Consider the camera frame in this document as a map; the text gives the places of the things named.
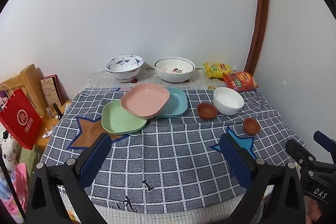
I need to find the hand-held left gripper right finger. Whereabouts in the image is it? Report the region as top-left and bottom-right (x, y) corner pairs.
(219, 132), (306, 224)

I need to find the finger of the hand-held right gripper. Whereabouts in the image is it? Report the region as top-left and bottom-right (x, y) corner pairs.
(313, 131), (336, 160)
(285, 138), (317, 177)

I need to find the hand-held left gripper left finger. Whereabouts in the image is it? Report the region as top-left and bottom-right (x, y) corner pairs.
(25, 132), (113, 224)

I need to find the small brown bowl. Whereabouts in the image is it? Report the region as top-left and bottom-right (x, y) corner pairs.
(243, 118), (261, 135)
(197, 103), (218, 120)

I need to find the plain white bowl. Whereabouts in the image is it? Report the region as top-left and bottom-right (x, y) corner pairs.
(213, 87), (244, 116)

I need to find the blue square plate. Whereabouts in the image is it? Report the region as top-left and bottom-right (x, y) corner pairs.
(155, 87), (188, 118)

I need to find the person's right hand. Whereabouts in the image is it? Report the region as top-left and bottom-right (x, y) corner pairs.
(306, 199), (325, 224)

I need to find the green square plate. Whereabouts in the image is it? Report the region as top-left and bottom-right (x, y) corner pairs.
(101, 100), (147, 134)

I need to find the small black bottle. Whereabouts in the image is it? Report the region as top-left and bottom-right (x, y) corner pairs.
(52, 103), (62, 119)

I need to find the grey checkered cloth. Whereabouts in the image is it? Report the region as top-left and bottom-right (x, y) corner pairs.
(39, 86), (306, 207)

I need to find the pink square plate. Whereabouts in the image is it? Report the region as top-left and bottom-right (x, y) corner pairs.
(120, 83), (171, 119)

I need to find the red chip bag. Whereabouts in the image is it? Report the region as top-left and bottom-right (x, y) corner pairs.
(223, 71), (259, 91)

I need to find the pink colourful cloth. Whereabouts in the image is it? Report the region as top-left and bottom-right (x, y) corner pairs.
(0, 163), (29, 224)

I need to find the patterned notebook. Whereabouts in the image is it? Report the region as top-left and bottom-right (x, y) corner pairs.
(40, 74), (63, 109)

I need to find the red paper bag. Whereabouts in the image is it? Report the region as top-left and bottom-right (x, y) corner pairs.
(0, 84), (43, 150)

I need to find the white dotted cloth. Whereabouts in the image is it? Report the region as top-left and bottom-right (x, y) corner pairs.
(0, 132), (19, 172)

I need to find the black pole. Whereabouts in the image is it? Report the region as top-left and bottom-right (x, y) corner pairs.
(0, 145), (27, 222)

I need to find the yellow chip bag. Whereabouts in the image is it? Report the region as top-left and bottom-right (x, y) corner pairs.
(203, 61), (234, 79)

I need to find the white printed tablecloth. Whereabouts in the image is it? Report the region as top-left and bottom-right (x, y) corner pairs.
(56, 69), (273, 224)

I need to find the blue patterned white bowl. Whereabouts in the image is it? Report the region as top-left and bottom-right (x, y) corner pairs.
(105, 55), (144, 83)

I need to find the wooden chair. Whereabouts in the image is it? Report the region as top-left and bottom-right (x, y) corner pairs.
(0, 64), (72, 151)

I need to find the large white bowl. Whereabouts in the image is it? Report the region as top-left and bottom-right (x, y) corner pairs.
(153, 57), (196, 82)

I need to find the white bowl with orange print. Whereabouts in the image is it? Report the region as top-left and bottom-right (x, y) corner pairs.
(155, 59), (194, 74)

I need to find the brown wooden door frame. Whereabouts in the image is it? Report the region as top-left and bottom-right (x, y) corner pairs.
(244, 0), (270, 75)

